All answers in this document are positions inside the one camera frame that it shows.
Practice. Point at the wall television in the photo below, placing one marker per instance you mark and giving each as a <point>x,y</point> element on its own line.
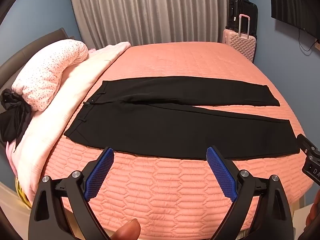
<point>292,2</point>

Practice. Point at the grey curtain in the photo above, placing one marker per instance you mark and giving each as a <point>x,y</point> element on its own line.
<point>150,10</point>

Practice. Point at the pink quilted bedspread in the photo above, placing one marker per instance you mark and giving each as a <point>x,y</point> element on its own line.
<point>162,62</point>

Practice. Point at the black suitcase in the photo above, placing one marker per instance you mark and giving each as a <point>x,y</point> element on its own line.
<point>246,8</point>

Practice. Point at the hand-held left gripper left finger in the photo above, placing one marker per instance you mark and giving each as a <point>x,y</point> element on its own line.
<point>100,175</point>

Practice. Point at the pink suitcase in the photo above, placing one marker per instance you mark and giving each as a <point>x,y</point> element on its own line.
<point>240,45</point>

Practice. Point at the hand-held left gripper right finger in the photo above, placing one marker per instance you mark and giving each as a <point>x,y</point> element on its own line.
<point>221,175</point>

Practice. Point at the person's left hand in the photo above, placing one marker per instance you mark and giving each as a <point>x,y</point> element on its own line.
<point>128,230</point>

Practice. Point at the yellow bag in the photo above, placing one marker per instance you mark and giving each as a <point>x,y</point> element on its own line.
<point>22,195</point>

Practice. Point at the grey headboard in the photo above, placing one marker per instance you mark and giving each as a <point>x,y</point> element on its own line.
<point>32,47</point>

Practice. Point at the pink dotted pillow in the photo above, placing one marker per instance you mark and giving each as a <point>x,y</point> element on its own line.
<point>50,67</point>

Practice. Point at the black cloth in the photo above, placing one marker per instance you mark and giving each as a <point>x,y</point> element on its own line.
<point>12,122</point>

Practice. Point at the black pants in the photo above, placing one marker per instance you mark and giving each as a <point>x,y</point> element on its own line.
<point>175,130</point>

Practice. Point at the person's right hand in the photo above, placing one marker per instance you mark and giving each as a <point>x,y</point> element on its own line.
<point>313,215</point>

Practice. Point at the light pink blanket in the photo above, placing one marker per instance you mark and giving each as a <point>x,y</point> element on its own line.
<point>62,110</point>

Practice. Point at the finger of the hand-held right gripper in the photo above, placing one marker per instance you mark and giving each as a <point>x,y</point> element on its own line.
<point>308,146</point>

